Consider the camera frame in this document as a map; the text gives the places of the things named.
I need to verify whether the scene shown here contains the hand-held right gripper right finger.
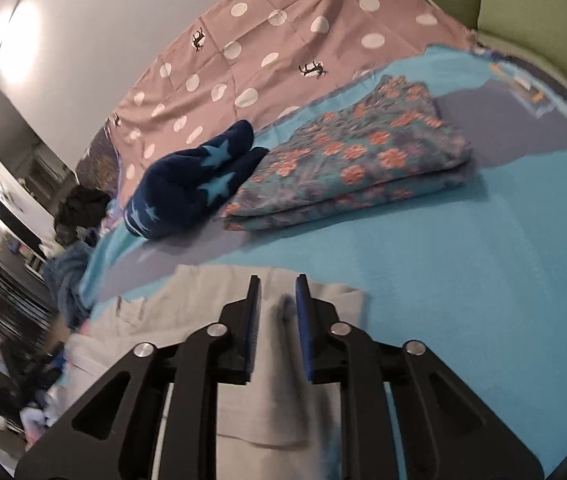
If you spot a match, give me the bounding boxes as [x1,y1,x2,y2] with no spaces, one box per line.
[295,273,544,480]

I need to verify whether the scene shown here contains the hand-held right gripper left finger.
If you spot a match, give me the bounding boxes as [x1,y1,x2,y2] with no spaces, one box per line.
[14,275,262,480]

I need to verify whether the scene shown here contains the grey t-shirt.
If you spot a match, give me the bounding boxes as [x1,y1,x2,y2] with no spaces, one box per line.
[66,265,369,480]

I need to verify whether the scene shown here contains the blue-grey clothes pile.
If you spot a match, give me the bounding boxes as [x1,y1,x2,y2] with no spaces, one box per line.
[42,242,99,331]

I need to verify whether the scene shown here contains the dark clothes pile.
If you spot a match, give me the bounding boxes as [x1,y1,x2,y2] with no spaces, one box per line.
[54,185,114,246]

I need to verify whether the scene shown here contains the navy star print cloth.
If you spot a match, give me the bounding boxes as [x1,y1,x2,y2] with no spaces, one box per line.
[123,120,270,240]

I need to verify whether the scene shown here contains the folded floral cloth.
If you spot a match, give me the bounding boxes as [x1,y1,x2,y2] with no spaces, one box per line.
[220,75,474,232]

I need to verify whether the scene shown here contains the tree print cloth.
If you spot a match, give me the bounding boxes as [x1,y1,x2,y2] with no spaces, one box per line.
[76,127,121,196]

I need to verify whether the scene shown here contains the pink polka dot sheet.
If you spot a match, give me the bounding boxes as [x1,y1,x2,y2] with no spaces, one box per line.
[108,0,474,206]

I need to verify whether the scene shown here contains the green pillow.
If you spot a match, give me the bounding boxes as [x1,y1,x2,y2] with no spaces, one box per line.
[477,0,567,96]

